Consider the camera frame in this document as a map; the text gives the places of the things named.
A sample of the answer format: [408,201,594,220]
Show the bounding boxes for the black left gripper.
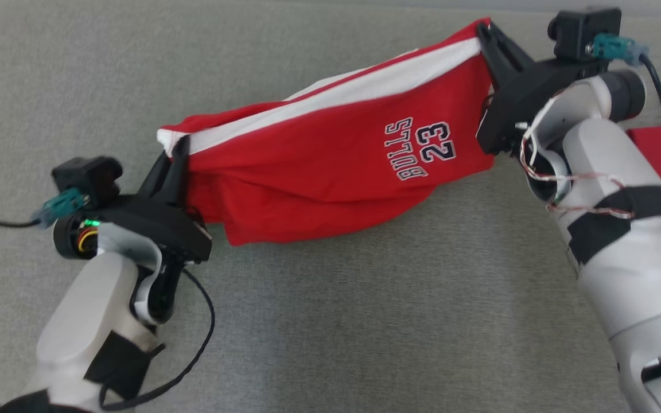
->
[86,136,214,265]

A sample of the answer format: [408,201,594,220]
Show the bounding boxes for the grey fabric sofa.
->
[0,0,661,413]

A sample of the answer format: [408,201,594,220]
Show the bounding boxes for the thin red white wires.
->
[515,92,636,220]

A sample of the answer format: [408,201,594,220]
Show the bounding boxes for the right camera cable teal plug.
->
[591,33,661,159]

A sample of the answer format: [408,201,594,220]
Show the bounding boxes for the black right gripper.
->
[475,22,610,155]

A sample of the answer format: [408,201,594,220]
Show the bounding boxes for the camera cable teal plug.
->
[0,188,89,229]
[591,33,661,159]

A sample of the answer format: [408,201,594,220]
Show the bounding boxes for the red Bulls 23 shorts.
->
[156,18,499,247]

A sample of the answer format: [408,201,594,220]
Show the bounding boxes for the left camera cable teal plug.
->
[0,188,89,229]

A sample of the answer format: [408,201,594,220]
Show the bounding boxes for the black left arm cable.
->
[99,267,216,412]

